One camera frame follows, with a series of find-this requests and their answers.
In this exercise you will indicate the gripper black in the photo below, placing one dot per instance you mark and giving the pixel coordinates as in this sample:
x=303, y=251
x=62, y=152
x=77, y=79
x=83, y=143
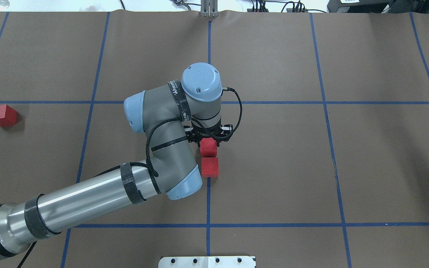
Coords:
x=204, y=133

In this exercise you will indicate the red block moved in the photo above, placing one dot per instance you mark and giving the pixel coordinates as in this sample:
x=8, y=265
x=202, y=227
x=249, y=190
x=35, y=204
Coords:
x=208, y=147
x=210, y=167
x=8, y=116

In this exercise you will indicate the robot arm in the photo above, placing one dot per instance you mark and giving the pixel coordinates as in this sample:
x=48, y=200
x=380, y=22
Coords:
x=171, y=116

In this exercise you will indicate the brown cardboard table cover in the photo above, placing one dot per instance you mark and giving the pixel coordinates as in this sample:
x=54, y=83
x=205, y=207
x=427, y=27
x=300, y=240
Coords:
x=329, y=167

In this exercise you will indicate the aluminium frame post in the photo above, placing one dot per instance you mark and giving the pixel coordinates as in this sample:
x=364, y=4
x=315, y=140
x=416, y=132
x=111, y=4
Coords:
x=209, y=8

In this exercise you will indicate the white camera mast pedestal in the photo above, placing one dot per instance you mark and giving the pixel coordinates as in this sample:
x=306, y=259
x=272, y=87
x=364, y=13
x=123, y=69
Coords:
x=208, y=262

